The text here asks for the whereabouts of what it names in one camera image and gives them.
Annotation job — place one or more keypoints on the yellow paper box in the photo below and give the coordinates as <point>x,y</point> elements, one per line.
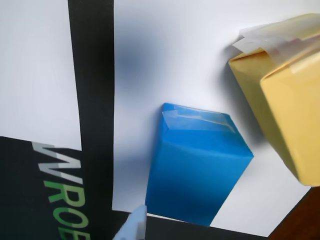
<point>287,105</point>

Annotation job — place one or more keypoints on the plain white paper sheet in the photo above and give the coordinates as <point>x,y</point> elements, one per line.
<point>180,55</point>

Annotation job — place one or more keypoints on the white paper sheet marked 1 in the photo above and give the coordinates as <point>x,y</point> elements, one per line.
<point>37,75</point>

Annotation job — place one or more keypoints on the blue paper box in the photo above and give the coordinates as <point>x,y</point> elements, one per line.
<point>195,170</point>

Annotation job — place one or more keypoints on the black mat with WRO print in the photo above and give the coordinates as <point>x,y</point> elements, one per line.
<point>96,125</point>

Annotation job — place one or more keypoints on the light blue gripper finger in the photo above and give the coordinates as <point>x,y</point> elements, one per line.
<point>133,227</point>

